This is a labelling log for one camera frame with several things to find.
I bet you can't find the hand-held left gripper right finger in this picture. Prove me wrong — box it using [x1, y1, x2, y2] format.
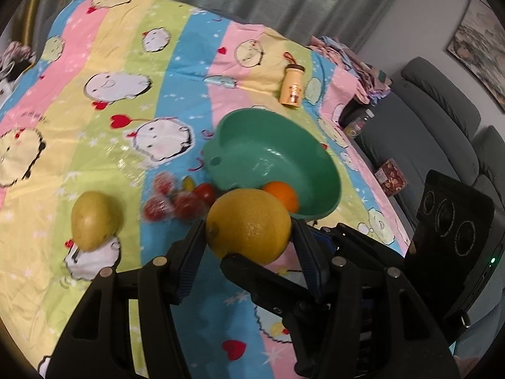
[292, 220, 460, 379]

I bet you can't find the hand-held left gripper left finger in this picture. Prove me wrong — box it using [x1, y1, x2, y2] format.
[46, 219, 206, 379]

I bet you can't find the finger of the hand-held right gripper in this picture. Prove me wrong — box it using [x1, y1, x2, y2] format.
[311, 223, 412, 270]
[220, 253, 334, 376]

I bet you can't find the large yellow grapefruit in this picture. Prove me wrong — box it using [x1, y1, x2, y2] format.
[206, 189, 293, 266]

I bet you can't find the orange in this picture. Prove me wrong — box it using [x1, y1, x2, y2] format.
[262, 181, 300, 214]

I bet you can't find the yellow pear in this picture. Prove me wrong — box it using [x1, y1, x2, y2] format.
[70, 190, 123, 252]

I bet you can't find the green plastic bowl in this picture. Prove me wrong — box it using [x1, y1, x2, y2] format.
[201, 107, 342, 220]

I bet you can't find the plastic-wrapped red fruit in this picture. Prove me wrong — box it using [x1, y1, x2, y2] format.
[142, 196, 173, 222]

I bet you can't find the red patterned snack box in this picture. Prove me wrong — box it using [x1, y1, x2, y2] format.
[374, 158, 408, 197]

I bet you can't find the small bare red fruit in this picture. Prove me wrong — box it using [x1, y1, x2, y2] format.
[193, 183, 216, 203]

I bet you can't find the grey sofa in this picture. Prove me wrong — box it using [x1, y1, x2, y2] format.
[342, 57, 505, 368]

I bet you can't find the clear plastic bottle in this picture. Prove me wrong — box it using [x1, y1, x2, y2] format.
[343, 109, 375, 138]

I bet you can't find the colourful cartoon printed blanket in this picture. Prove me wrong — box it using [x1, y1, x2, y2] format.
[0, 0, 412, 379]

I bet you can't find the beige bear-print bottle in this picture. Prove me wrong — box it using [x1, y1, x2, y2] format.
[280, 52, 307, 107]

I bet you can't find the pile of folded clothes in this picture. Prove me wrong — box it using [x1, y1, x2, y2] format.
[308, 35, 392, 104]

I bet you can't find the black and white cloth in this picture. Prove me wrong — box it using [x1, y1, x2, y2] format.
[0, 41, 37, 100]

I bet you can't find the yellow patterned curtain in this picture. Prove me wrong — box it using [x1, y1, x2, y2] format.
[21, 0, 158, 54]

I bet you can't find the framed wall picture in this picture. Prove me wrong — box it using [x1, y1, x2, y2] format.
[446, 0, 505, 113]

